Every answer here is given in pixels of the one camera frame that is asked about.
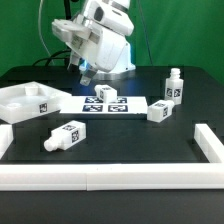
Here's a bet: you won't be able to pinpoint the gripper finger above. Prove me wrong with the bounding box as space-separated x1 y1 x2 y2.
67 53 80 71
80 68 97 86

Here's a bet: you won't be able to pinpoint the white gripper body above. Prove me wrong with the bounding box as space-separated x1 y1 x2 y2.
52 17 129 72

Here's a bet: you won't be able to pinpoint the white square tabletop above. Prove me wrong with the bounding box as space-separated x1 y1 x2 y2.
0 82 71 124

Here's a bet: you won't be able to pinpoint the white AprilTag base sheet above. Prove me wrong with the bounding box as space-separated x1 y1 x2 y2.
61 96 147 114

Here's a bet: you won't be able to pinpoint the white U-shaped obstacle fence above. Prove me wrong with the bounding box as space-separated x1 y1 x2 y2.
0 124 224 191

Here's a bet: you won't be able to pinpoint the black cables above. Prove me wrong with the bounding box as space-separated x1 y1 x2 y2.
32 0 84 68

